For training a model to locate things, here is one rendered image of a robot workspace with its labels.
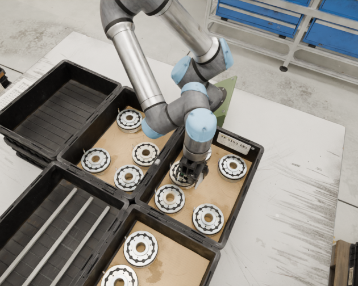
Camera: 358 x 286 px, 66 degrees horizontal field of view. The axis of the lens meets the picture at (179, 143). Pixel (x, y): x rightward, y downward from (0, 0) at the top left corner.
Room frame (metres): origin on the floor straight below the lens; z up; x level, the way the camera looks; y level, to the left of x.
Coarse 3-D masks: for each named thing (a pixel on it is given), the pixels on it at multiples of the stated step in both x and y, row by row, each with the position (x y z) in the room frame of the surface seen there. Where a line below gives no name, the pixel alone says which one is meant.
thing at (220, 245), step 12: (180, 132) 0.58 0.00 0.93; (228, 132) 0.61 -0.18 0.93; (252, 144) 0.57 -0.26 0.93; (156, 168) 0.43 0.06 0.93; (252, 168) 0.47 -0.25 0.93; (144, 204) 0.30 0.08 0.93; (240, 204) 0.33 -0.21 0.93; (168, 216) 0.27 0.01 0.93; (228, 228) 0.26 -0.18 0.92; (204, 240) 0.21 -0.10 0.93
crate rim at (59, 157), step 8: (120, 88) 0.76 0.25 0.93; (128, 88) 0.77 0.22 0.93; (112, 96) 0.72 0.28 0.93; (88, 128) 0.56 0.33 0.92; (80, 136) 0.52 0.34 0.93; (72, 144) 0.48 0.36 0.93; (168, 144) 0.53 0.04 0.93; (64, 152) 0.45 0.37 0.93; (160, 152) 0.49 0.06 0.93; (64, 160) 0.42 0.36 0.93; (72, 168) 0.39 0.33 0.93; (80, 168) 0.40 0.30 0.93; (152, 168) 0.43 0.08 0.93; (88, 176) 0.37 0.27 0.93; (96, 176) 0.37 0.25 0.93; (144, 176) 0.39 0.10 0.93; (104, 184) 0.35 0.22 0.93; (120, 192) 0.33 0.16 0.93; (136, 192) 0.33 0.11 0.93; (128, 200) 0.31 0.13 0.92
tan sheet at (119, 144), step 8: (112, 128) 0.64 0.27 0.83; (104, 136) 0.59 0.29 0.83; (112, 136) 0.60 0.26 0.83; (120, 136) 0.60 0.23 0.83; (128, 136) 0.61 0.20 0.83; (136, 136) 0.61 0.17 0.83; (144, 136) 0.62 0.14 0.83; (168, 136) 0.63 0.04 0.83; (96, 144) 0.55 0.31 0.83; (104, 144) 0.56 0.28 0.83; (112, 144) 0.56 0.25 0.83; (120, 144) 0.57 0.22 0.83; (128, 144) 0.57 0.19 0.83; (136, 144) 0.57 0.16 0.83; (160, 144) 0.59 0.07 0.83; (112, 152) 0.53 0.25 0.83; (120, 152) 0.53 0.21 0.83; (128, 152) 0.53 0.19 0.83; (112, 160) 0.49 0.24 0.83; (120, 160) 0.50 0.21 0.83; (128, 160) 0.50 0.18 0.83; (112, 168) 0.46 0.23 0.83; (104, 176) 0.42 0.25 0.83; (112, 176) 0.43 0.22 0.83; (112, 184) 0.40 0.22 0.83
